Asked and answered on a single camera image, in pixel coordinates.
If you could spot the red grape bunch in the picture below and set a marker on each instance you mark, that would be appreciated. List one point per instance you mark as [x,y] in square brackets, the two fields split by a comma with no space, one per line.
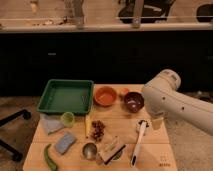
[97,130]

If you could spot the small orange fruit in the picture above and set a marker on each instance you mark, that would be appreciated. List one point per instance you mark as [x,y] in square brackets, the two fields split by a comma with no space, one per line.
[123,92]

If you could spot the grey towel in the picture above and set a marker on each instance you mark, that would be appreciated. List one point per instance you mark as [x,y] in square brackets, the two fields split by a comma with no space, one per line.
[50,125]

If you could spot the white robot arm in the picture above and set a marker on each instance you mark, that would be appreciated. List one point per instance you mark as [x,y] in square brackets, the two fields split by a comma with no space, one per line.
[161,96]

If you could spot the blue sponge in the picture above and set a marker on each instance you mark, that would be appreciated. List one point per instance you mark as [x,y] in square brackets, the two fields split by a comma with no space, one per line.
[64,143]

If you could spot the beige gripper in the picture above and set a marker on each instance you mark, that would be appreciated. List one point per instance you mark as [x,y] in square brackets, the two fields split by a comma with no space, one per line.
[157,123]

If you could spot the green cup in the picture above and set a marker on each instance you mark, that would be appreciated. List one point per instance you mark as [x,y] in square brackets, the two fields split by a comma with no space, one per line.
[67,119]

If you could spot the yellow corn stick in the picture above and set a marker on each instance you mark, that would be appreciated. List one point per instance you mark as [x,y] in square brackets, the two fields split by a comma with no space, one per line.
[87,125]

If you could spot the orange bowl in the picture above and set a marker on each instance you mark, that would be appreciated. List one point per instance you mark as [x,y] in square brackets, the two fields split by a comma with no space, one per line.
[105,96]

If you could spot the wooden block brush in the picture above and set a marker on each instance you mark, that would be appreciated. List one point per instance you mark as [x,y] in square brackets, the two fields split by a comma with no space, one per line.
[111,149]

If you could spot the metal cup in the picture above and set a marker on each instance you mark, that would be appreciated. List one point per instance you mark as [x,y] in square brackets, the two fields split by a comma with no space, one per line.
[89,151]

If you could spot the purple bowl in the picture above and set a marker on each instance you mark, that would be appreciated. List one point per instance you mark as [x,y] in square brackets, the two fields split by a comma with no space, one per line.
[133,102]

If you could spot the green plastic tray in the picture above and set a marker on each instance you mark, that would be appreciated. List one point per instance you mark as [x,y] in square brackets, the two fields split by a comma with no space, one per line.
[61,96]

